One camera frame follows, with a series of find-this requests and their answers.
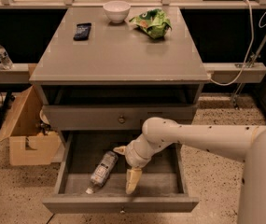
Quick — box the clear plastic water bottle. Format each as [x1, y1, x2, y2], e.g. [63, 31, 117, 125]
[86, 151, 118, 194]

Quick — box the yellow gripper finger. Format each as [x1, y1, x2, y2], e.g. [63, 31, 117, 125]
[126, 168, 142, 194]
[113, 146, 126, 155]

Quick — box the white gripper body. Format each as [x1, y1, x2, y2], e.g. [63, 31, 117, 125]
[124, 134, 161, 168]

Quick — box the grey drawer cabinet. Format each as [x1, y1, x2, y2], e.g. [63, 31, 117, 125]
[29, 6, 211, 147]

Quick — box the white ceramic bowl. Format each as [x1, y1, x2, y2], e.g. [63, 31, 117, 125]
[103, 1, 131, 23]

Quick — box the white cable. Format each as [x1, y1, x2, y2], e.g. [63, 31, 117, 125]
[208, 0, 266, 87]

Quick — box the open grey middle drawer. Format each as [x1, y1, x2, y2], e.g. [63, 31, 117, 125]
[43, 131, 199, 214]

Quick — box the green chip bag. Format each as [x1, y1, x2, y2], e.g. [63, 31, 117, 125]
[130, 8, 172, 39]

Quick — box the metal stand leg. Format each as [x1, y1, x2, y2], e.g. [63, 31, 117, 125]
[231, 34, 266, 109]

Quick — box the open cardboard box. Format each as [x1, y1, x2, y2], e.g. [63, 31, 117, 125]
[0, 87, 64, 166]

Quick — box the black pole left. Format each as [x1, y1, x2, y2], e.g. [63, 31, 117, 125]
[0, 91, 13, 130]

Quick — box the upright water bottle on ledge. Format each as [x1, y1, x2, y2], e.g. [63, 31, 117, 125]
[0, 45, 13, 70]

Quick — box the closed grey upper drawer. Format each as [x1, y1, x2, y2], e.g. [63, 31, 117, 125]
[42, 105, 197, 131]

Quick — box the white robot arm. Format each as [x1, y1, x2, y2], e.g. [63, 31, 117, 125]
[114, 117, 266, 224]

